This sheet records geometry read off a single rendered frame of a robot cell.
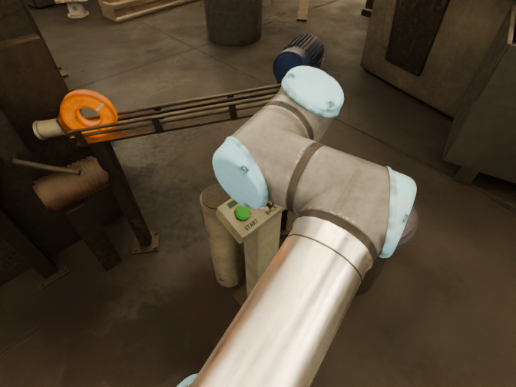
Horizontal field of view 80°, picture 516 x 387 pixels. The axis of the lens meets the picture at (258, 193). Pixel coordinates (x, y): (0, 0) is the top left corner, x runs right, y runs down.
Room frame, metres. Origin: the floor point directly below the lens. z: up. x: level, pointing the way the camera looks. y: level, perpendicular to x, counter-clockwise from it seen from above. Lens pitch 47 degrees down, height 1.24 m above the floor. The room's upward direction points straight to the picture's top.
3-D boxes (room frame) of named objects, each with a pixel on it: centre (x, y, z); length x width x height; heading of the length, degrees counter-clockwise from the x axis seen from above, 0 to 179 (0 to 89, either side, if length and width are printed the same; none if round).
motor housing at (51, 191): (0.77, 0.65, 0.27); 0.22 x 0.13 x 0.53; 133
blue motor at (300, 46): (2.49, -0.36, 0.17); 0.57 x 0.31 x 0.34; 153
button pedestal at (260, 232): (0.58, -0.01, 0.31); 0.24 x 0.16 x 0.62; 133
